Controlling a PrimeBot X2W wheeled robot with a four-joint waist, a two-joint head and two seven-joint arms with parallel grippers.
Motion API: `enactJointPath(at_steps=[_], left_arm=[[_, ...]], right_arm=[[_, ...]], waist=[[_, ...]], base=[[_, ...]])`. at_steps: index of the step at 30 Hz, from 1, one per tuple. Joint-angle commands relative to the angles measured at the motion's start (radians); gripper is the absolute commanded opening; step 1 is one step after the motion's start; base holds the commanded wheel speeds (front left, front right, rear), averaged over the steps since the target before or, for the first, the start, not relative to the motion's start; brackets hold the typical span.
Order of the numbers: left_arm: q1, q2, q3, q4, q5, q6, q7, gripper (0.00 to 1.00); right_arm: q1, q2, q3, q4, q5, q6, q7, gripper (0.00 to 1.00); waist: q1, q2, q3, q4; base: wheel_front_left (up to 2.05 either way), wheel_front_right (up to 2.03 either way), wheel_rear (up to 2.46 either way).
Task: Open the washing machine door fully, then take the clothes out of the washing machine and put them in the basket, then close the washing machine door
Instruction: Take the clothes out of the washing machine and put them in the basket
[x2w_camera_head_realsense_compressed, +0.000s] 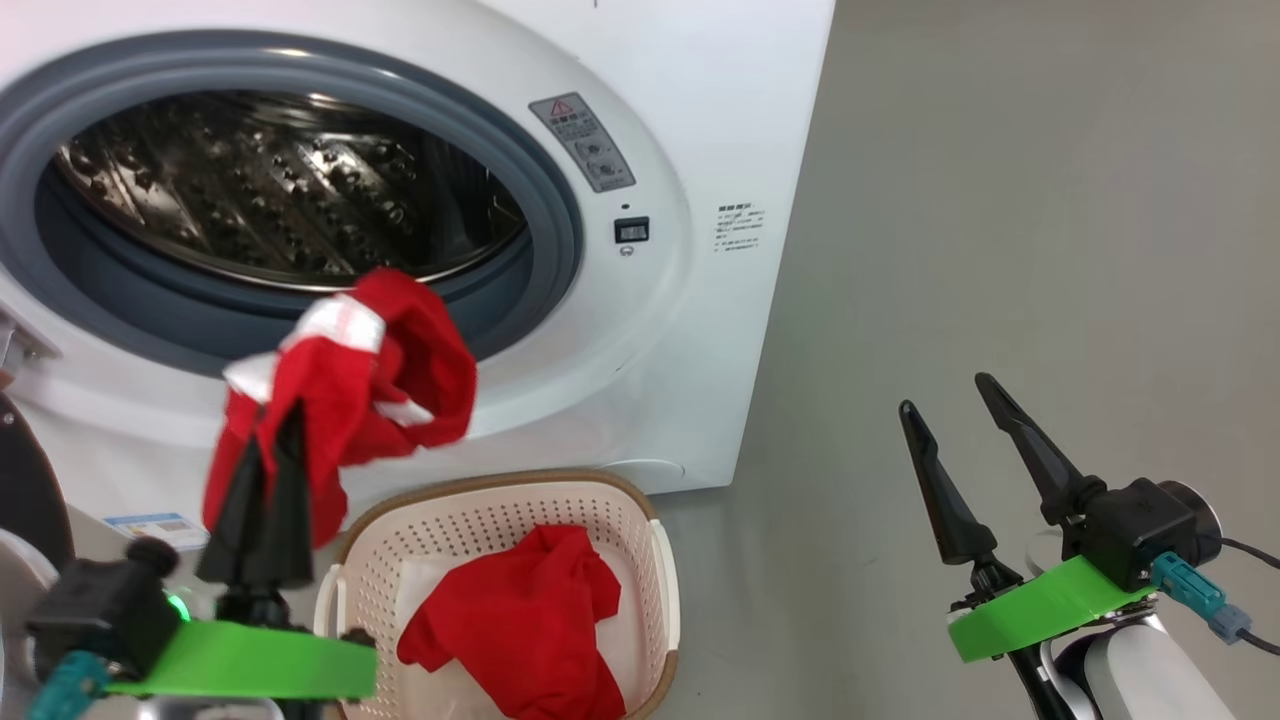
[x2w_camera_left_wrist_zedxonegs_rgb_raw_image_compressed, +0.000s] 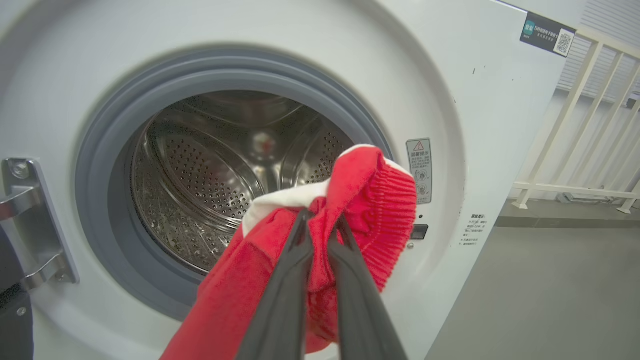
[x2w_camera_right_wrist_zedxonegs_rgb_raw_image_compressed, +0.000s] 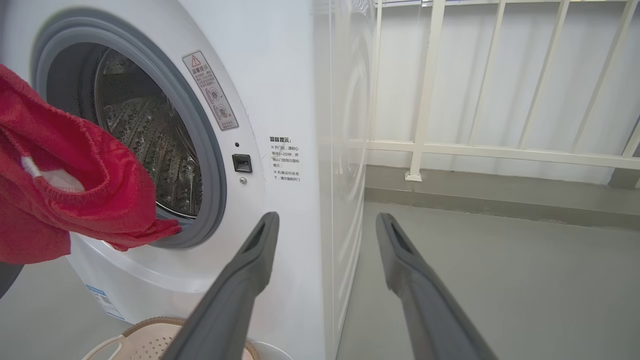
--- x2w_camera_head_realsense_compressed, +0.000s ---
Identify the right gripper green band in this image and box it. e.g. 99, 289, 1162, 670
898, 373, 1156, 663

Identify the teal right camera cable connector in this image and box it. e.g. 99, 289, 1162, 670
1150, 553, 1251, 641

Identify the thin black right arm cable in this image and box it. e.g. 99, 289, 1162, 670
1195, 535, 1280, 656

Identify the teal left camera cable connector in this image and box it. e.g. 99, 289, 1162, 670
25, 650, 111, 720

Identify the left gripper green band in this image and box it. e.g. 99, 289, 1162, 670
105, 402, 379, 701

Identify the teal camera cable connector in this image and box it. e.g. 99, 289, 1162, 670
1150, 553, 1251, 641
25, 650, 111, 720

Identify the black washer door glass window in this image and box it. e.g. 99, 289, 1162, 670
0, 390, 76, 720

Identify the blue energy label sticker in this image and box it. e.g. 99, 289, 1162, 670
103, 512, 211, 551

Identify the grey warning sticker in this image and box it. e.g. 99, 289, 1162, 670
528, 93, 637, 193

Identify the stainless steel washing machine drum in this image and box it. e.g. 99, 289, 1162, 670
50, 90, 529, 293

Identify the cream laundry basket brown rim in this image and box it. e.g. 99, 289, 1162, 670
315, 470, 681, 720

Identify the white front-load washing machine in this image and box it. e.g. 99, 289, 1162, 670
0, 0, 836, 561

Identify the red garment with white trim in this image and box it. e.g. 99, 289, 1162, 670
203, 267, 479, 549

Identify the round white filter cover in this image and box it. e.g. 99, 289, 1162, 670
590, 458, 686, 491

